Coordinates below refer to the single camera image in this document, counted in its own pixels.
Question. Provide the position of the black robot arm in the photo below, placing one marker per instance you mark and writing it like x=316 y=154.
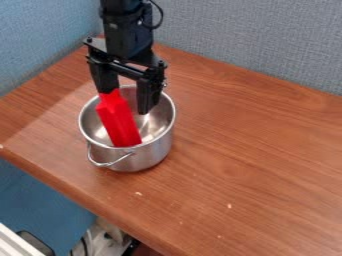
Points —
x=122 y=52

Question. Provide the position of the red block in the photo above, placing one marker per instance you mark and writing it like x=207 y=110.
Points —
x=116 y=118

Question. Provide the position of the white items under table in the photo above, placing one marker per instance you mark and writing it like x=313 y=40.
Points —
x=104 y=240

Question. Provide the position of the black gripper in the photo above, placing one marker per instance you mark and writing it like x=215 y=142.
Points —
x=142 y=67

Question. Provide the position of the metal pot with handle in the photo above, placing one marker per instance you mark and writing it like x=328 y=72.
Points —
x=154 y=128

